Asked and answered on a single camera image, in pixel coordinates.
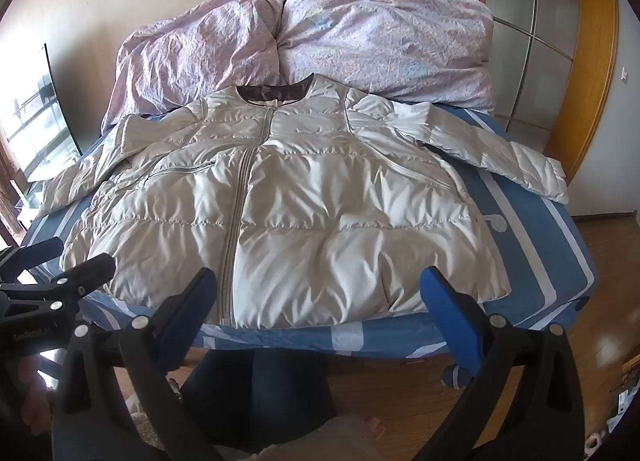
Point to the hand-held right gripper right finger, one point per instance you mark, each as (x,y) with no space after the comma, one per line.
(442,306)

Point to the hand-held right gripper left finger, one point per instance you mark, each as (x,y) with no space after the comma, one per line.
(196,298)

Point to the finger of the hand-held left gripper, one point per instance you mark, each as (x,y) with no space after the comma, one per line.
(75,276)
(25,253)

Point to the beige quilted down jacket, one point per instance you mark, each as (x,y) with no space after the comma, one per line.
(325,191)

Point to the blue striped bed sheet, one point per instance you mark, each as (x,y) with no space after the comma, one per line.
(530,241)

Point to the flat screen television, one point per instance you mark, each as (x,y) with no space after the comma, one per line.
(45,116)

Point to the pink floral quilt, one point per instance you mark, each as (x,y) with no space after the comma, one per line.
(350,41)

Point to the wooden framed wardrobe door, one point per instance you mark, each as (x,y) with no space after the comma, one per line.
(550,16)

